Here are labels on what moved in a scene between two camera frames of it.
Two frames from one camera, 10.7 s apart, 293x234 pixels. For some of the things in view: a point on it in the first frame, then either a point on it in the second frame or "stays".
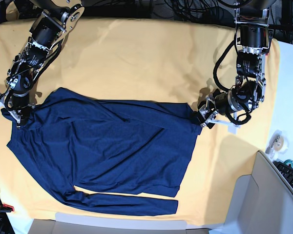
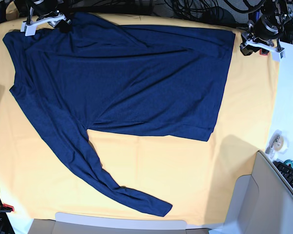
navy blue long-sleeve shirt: (71, 140) → (93, 73)
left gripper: (25, 113) → (55, 19)
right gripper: (211, 115) → (249, 37)
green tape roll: (288, 162) stays
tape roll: (279, 144) stays
